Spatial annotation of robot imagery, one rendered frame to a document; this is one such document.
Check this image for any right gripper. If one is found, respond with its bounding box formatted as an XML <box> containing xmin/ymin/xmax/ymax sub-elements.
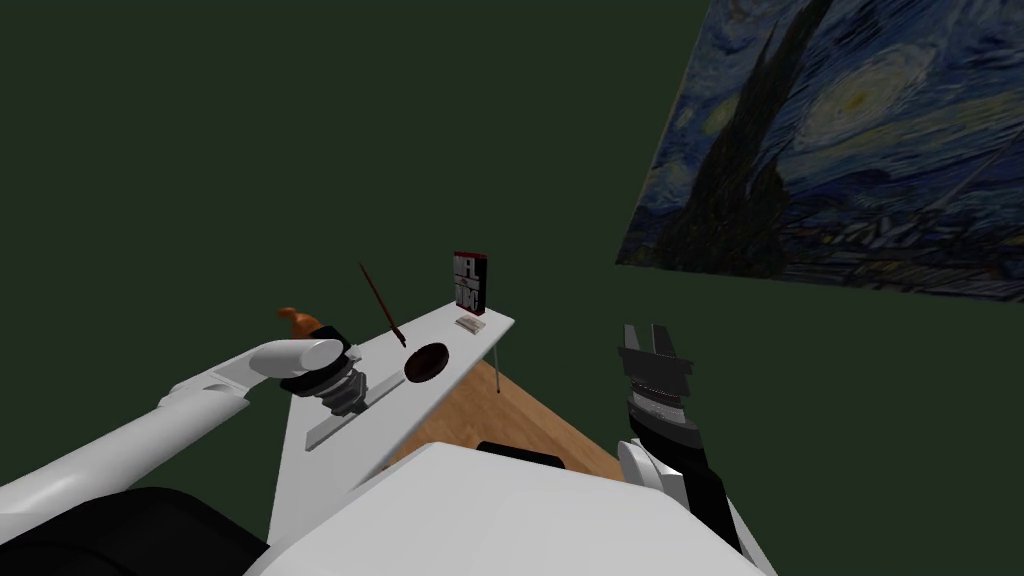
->
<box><xmin>618</xmin><ymin>323</ymin><xmax>694</xmax><ymax>397</ymax></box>

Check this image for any thin brown stick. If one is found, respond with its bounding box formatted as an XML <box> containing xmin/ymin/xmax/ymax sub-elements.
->
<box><xmin>358</xmin><ymin>262</ymin><xmax>408</xmax><ymax>349</ymax></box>

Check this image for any orange bottle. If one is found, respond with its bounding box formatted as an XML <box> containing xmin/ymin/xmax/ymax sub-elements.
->
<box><xmin>276</xmin><ymin>306</ymin><xmax>324</xmax><ymax>342</ymax></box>

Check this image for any white table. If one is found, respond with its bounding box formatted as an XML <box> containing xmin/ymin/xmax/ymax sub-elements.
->
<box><xmin>266</xmin><ymin>302</ymin><xmax>517</xmax><ymax>547</ymax></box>

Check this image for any black standing book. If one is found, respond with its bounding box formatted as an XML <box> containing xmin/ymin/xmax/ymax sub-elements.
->
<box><xmin>452</xmin><ymin>251</ymin><xmax>489</xmax><ymax>317</ymax></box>

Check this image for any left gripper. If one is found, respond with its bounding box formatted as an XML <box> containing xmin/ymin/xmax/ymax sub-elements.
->
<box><xmin>318</xmin><ymin>372</ymin><xmax>371</xmax><ymax>419</ymax></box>

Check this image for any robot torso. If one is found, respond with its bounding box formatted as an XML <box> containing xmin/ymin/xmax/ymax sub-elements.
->
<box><xmin>243</xmin><ymin>439</ymin><xmax>769</xmax><ymax>576</ymax></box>

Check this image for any blue night sky painting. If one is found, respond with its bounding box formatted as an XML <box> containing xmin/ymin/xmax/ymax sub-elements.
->
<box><xmin>614</xmin><ymin>0</ymin><xmax>1024</xmax><ymax>305</ymax></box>

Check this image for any dark brown bowl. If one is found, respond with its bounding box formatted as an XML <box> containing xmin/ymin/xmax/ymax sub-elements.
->
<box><xmin>403</xmin><ymin>342</ymin><xmax>451</xmax><ymax>385</ymax></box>

